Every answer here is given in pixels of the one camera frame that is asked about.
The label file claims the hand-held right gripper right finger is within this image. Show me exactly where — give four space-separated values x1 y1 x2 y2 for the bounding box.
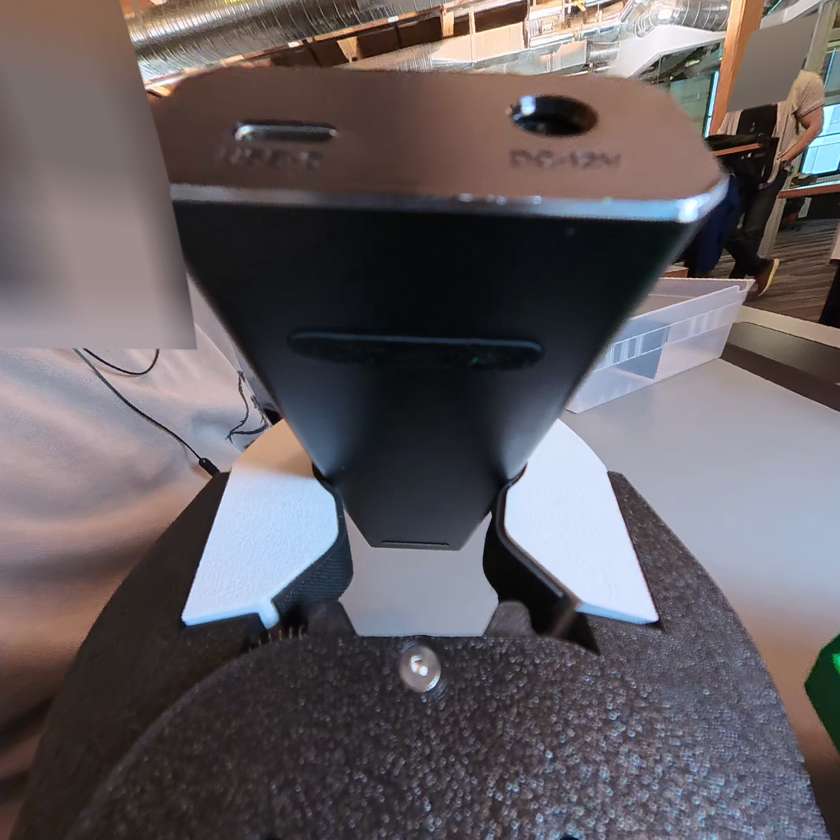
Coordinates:
483 420 660 643

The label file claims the clear plastic bin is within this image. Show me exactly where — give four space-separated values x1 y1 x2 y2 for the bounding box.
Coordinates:
564 276 756 416

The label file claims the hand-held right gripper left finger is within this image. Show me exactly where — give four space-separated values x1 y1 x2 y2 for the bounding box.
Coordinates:
181 420 352 630

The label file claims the wooden post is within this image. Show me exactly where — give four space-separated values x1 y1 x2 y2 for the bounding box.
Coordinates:
718 0 767 135

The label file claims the black usb hub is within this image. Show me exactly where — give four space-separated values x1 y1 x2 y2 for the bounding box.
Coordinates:
152 66 731 551

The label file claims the green plastic bin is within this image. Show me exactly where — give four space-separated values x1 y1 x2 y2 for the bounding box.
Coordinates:
804 633 840 750

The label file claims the silver ventilation duct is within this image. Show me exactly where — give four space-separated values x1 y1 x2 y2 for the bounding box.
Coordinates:
128 0 460 83

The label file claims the thin black cord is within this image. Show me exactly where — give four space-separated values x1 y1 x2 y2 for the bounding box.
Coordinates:
73 348 221 475

